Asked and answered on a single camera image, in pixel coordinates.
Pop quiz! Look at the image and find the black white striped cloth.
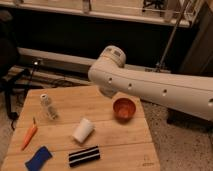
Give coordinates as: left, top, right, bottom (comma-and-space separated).
68, 146, 100, 167

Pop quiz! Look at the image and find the metal pole stand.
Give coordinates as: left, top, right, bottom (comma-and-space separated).
155, 0, 190, 72

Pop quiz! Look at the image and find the orange toy carrot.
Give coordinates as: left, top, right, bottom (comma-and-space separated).
21, 119, 38, 150

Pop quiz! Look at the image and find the white ceramic cup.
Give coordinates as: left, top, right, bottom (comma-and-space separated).
73, 118, 94, 143

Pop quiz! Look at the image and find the black office chair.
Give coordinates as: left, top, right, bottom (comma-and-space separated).
0, 10, 40, 129

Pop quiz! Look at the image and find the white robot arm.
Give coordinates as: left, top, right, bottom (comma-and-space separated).
88, 45, 213, 121

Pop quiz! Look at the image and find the orange bowl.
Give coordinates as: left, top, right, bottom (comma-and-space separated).
113, 98, 136, 121

